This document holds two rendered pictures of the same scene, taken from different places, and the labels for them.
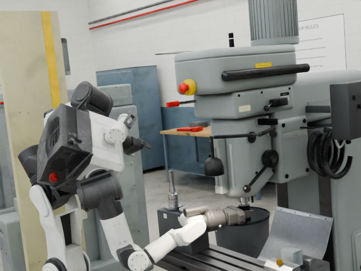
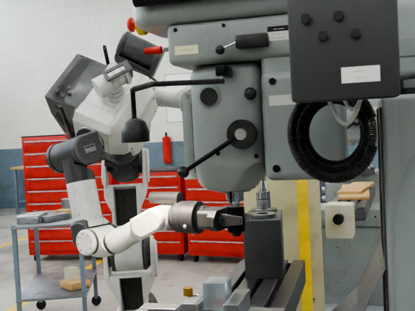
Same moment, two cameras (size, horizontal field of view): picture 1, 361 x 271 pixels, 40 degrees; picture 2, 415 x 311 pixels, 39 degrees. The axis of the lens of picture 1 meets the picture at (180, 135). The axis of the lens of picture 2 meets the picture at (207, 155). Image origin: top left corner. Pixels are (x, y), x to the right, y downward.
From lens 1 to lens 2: 1.72 m
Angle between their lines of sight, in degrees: 52
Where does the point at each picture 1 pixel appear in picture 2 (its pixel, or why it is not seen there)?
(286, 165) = (277, 150)
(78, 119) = (86, 71)
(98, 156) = (83, 112)
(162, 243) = (120, 229)
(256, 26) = not seen: outside the picture
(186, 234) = (136, 223)
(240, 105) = (178, 45)
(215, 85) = (136, 16)
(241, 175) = (196, 153)
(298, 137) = not seen: hidden behind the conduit
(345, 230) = (406, 300)
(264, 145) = (238, 112)
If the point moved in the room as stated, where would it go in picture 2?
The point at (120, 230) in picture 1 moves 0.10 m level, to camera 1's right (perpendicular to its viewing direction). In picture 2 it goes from (75, 200) to (90, 203)
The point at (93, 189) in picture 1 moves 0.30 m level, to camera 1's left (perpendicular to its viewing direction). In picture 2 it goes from (58, 146) to (22, 147)
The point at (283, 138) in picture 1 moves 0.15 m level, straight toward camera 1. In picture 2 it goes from (272, 103) to (215, 105)
